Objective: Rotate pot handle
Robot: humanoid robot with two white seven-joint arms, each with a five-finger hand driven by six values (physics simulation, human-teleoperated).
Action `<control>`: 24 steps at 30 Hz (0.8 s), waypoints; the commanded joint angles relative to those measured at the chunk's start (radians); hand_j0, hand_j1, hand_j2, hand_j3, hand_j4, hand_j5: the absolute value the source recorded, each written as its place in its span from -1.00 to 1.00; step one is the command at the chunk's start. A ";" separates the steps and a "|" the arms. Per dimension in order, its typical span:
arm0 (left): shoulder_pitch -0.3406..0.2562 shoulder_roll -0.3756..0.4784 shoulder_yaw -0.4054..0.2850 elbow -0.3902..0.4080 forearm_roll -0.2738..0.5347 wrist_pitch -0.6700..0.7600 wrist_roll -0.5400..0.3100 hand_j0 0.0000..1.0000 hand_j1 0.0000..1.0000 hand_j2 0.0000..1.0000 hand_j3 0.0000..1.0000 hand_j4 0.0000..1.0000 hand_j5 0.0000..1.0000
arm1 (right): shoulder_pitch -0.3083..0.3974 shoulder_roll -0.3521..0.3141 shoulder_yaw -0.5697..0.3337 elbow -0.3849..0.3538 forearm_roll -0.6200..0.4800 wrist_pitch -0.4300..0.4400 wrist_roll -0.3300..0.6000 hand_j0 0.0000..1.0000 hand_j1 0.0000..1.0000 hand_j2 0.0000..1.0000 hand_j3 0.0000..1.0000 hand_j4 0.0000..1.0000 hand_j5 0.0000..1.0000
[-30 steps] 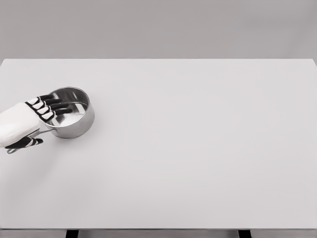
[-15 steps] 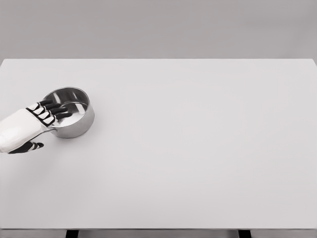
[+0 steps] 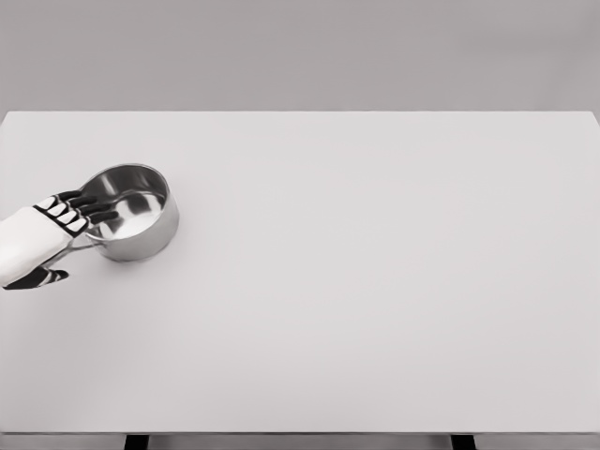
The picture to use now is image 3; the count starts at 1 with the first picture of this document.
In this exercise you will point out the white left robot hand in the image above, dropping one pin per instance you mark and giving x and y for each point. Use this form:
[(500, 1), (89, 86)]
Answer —
[(33, 239)]

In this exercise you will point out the stainless steel pot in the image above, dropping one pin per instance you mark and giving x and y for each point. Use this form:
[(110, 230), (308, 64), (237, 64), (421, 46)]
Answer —
[(140, 220)]

